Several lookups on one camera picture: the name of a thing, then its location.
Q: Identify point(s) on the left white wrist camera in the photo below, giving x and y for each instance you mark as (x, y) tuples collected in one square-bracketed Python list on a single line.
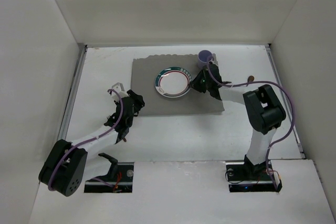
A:
[(117, 89)]

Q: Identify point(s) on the left aluminium table rail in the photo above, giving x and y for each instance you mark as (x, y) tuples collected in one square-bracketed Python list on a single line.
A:
[(66, 117)]

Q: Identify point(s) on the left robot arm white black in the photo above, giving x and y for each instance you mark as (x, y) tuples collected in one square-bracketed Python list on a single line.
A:
[(71, 163)]

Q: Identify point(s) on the white plate green red rim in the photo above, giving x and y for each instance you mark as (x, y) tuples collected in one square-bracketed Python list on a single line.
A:
[(173, 82)]

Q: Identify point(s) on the grey cloth placemat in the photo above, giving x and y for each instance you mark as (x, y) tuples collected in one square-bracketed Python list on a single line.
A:
[(144, 72)]

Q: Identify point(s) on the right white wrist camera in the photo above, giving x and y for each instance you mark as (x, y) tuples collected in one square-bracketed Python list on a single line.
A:
[(213, 59)]

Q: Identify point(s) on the aluminium table rail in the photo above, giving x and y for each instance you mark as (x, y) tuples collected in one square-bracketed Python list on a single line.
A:
[(286, 102), (66, 117)]

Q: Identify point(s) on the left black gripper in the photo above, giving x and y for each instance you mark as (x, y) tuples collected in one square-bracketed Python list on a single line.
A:
[(135, 100)]

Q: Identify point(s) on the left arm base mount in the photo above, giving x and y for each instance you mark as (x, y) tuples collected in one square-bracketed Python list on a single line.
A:
[(119, 183)]

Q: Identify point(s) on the right aluminium table rail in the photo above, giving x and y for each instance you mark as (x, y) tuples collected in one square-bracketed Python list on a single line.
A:
[(286, 102)]

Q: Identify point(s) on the brown wooden spoon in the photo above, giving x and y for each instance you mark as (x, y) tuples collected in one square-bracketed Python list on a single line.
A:
[(250, 79)]

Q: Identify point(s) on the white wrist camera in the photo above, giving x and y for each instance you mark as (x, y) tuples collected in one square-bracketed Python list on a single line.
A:
[(117, 89), (213, 59)]

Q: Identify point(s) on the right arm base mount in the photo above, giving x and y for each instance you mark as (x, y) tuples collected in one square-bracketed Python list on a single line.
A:
[(244, 177)]

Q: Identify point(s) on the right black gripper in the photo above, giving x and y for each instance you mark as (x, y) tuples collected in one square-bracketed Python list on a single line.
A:
[(199, 83)]

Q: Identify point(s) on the lilac plastic cup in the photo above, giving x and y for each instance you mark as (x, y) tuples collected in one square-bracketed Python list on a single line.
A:
[(203, 57)]

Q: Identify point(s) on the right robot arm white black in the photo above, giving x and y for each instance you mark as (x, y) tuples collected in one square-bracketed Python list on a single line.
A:
[(264, 110)]

